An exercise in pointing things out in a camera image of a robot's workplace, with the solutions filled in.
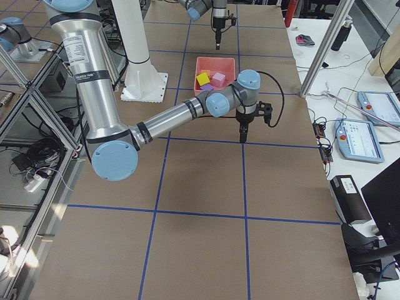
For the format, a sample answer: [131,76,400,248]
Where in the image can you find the light pink foam block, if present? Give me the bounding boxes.
[211,72,226,88]

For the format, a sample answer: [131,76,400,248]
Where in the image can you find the yellow foam block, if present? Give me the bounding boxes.
[196,72,210,86]

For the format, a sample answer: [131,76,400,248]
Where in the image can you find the pink plastic bin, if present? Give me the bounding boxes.
[194,57,236,96]

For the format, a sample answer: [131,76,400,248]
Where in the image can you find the black monitor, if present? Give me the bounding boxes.
[361,159,399,244]

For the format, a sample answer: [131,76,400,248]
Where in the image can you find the white camera stand column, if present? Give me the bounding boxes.
[112,0,168,103]

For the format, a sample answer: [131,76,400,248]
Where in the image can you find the far blue teach pendant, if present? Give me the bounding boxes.
[357,91,399,127]

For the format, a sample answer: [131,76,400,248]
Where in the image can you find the blue teach pendant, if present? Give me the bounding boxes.
[334,119,385,164]
[357,91,399,127]

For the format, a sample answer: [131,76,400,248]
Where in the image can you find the red cylinder bottle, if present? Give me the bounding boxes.
[284,0,298,28]

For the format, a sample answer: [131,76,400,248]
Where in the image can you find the orange foam block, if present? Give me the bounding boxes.
[200,69,211,76]

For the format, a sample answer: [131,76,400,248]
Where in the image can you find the aluminium frame post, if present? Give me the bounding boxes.
[299,0,354,98]

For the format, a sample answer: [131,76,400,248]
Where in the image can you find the purple foam block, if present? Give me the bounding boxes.
[200,84,214,91]

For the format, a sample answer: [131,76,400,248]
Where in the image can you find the near blue teach pendant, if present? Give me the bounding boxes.
[334,119,385,164]

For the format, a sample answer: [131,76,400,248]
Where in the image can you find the grey and pink cloth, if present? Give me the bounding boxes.
[295,34,315,47]

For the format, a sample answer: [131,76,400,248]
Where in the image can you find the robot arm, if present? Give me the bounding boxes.
[46,1,261,181]
[178,0,230,50]

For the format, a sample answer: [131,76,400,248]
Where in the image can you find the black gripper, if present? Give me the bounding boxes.
[236,111,254,143]
[212,16,226,50]

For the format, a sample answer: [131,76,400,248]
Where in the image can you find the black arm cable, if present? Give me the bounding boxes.
[257,71,285,128]

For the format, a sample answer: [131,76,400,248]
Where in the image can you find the black water bottle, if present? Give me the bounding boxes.
[331,20,353,51]

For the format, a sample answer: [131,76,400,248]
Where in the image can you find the black power adapter box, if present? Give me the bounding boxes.
[330,175,372,225]

